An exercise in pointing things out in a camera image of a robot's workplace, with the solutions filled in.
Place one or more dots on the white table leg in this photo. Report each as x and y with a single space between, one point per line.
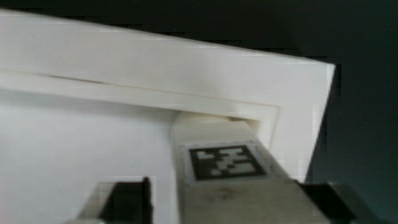
234 188

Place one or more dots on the white square tabletop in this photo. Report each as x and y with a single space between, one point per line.
74 142

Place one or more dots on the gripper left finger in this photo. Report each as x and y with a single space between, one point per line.
117 204

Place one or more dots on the white U-shaped obstacle fence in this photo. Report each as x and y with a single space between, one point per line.
96 62

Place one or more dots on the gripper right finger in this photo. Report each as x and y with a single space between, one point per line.
339 203

